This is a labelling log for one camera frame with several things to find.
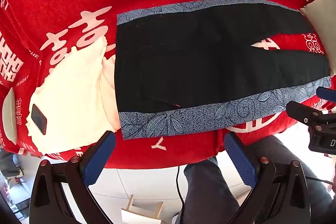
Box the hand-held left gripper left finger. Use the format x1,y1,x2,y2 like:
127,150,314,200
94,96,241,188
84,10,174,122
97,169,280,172
29,131,117,224

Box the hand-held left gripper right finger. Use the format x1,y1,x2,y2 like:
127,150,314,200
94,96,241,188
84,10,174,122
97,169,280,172
223,132,311,224

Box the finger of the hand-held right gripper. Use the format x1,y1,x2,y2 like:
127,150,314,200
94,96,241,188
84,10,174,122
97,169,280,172
286,101,336,132
316,87,336,104

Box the black pants with blue trim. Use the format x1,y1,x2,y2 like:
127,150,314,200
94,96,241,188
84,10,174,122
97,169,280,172
114,0,332,140

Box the person's grey trousered leg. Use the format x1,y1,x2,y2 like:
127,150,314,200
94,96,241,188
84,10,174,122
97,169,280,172
175,156,241,224
245,135,336,224

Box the cream cloth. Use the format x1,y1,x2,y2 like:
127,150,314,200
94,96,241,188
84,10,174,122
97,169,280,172
101,55,123,133

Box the white wooden box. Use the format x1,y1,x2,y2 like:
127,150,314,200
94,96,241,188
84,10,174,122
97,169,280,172
120,194,164,224

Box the white cloth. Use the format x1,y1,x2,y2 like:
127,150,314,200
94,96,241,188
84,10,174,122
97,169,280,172
25,37,117,154

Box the black smartphone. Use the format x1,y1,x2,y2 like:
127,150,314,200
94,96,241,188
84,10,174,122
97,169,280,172
31,104,48,135

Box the cream pillow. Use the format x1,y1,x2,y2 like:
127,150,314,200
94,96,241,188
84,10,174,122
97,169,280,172
300,0,336,42
1,88,18,141

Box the black cable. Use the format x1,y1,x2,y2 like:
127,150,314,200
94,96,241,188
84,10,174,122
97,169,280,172
305,176,334,185
176,166,186,206

